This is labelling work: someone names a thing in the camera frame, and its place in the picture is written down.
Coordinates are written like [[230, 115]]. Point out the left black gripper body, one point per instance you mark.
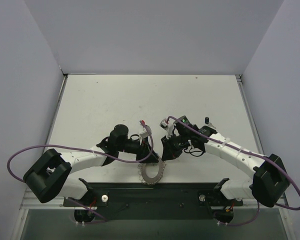
[[145, 149]]

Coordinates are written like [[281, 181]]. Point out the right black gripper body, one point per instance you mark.
[[172, 145]]

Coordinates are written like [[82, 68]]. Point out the metal disc keyring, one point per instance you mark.
[[151, 173]]

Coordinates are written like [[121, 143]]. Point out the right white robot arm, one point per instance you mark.
[[267, 176]]

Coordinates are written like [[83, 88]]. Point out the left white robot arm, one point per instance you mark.
[[48, 177]]

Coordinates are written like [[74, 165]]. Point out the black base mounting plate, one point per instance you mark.
[[163, 201]]

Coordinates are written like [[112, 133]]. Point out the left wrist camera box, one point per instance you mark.
[[144, 131]]

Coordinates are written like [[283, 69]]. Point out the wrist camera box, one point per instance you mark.
[[144, 131], [164, 124]]

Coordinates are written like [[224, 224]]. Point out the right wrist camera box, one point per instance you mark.
[[164, 124]]

